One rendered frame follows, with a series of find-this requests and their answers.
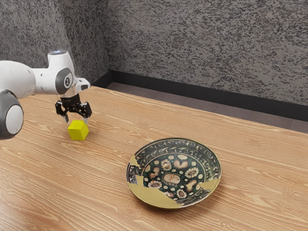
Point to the yellow block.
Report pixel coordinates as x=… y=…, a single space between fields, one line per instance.
x=78 y=130

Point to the dark floral patterned plate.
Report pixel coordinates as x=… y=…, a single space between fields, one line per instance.
x=174 y=173

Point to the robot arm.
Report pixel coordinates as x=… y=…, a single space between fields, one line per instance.
x=16 y=79

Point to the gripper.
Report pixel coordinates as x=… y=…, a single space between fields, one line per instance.
x=71 y=104

